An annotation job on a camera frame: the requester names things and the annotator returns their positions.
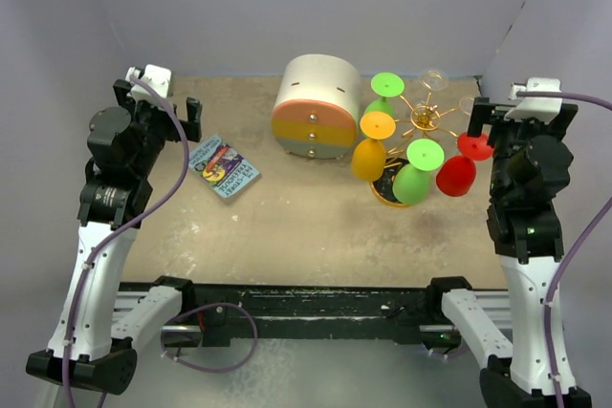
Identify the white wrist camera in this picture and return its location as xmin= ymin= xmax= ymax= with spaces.
xmin=125 ymin=64 xmax=174 ymax=103
xmin=504 ymin=77 xmax=562 ymax=124

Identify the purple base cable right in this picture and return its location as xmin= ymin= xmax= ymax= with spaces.
xmin=427 ymin=331 xmax=468 ymax=361

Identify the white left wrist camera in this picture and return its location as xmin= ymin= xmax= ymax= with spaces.
xmin=125 ymin=64 xmax=174 ymax=103

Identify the clear ribbed flute glass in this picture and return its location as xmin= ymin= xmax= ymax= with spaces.
xmin=458 ymin=96 xmax=475 ymax=116

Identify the red plastic goblet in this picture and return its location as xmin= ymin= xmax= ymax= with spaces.
xmin=436 ymin=133 xmax=493 ymax=198

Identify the gold wine glass rack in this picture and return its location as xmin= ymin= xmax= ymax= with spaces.
xmin=370 ymin=90 xmax=462 ymax=208

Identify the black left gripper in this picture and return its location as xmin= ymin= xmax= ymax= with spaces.
xmin=113 ymin=80 xmax=199 ymax=178

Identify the green goblet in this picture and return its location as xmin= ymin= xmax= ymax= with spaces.
xmin=392 ymin=139 xmax=445 ymax=205
xmin=363 ymin=72 xmax=405 ymax=118

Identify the white round drawer cabinet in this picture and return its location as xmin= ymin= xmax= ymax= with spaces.
xmin=271 ymin=54 xmax=361 ymax=160

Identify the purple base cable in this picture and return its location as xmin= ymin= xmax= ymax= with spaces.
xmin=427 ymin=331 xmax=468 ymax=361
xmin=160 ymin=302 xmax=260 ymax=373

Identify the blue treehouse paperback book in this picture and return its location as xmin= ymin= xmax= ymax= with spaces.
xmin=188 ymin=135 xmax=261 ymax=203

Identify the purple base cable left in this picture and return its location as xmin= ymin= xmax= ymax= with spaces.
xmin=160 ymin=302 xmax=260 ymax=373

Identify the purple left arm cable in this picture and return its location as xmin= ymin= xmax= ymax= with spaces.
xmin=60 ymin=77 xmax=189 ymax=408

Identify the green goblet front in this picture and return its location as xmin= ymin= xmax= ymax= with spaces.
xmin=363 ymin=72 xmax=405 ymax=118

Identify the clear round wine glass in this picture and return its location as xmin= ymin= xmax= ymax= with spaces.
xmin=419 ymin=68 xmax=449 ymax=92

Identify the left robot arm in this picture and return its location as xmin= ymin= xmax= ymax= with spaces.
xmin=26 ymin=74 xmax=202 ymax=406

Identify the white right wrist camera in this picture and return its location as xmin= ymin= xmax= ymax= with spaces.
xmin=504 ymin=77 xmax=562 ymax=124

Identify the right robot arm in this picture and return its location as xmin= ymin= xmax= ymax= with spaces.
xmin=425 ymin=97 xmax=593 ymax=407

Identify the yellow plastic goblet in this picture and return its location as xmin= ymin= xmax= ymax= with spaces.
xmin=351 ymin=111 xmax=396 ymax=183

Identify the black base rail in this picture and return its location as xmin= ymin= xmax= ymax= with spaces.
xmin=114 ymin=274 xmax=484 ymax=348

